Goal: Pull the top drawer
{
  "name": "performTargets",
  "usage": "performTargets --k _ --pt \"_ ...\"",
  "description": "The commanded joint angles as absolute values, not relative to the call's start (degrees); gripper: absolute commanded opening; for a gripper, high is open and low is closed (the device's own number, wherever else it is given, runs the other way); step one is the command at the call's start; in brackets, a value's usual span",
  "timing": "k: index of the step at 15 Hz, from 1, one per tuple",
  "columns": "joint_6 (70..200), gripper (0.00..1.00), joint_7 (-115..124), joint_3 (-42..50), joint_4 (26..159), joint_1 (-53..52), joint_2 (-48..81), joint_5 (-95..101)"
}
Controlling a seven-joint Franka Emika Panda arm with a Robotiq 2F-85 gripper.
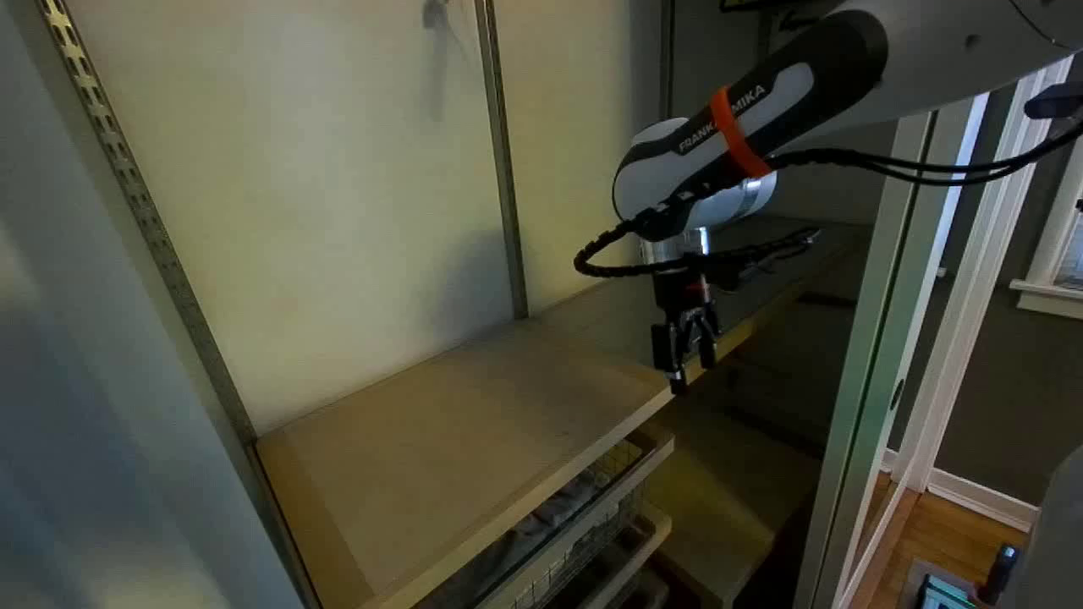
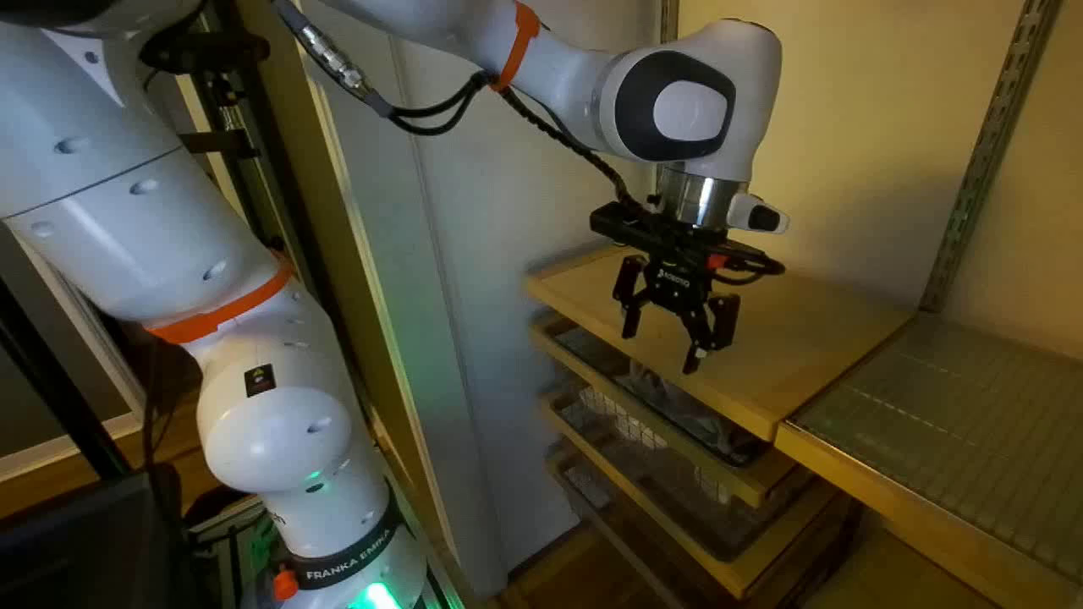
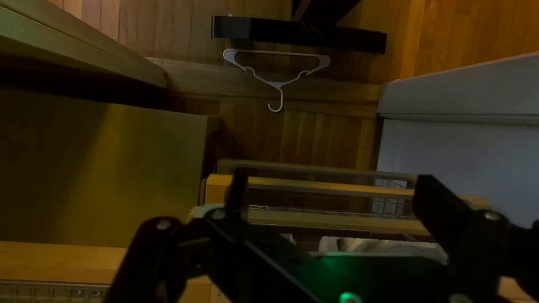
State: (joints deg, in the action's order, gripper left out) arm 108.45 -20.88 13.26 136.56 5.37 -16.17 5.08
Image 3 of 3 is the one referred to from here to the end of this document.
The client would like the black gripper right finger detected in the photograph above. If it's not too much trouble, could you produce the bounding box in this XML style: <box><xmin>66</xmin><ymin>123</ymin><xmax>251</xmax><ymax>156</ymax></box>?
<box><xmin>413</xmin><ymin>175</ymin><xmax>539</xmax><ymax>303</ymax></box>

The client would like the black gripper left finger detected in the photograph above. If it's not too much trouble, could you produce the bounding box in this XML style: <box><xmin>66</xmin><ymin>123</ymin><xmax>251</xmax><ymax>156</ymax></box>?
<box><xmin>105</xmin><ymin>215</ymin><xmax>226</xmax><ymax>303</ymax></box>

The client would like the wooden top drawer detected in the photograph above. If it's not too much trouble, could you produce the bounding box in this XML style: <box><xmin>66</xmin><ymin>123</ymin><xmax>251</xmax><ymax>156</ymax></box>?
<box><xmin>191</xmin><ymin>158</ymin><xmax>448</xmax><ymax>262</ymax></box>

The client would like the white cabinet side panel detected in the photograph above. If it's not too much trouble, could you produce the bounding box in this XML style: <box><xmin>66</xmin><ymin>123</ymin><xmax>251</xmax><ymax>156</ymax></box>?
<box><xmin>378</xmin><ymin>54</ymin><xmax>539</xmax><ymax>227</ymax></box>

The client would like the white plastic clothes hanger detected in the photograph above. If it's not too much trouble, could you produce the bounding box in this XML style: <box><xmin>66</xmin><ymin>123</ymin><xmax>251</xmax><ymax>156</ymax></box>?
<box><xmin>223</xmin><ymin>48</ymin><xmax>332</xmax><ymax>112</ymax></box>

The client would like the wooden shelf board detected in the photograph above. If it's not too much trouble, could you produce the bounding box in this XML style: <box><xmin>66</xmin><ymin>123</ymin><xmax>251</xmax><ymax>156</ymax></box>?
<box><xmin>0</xmin><ymin>0</ymin><xmax>167</xmax><ymax>87</ymax></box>

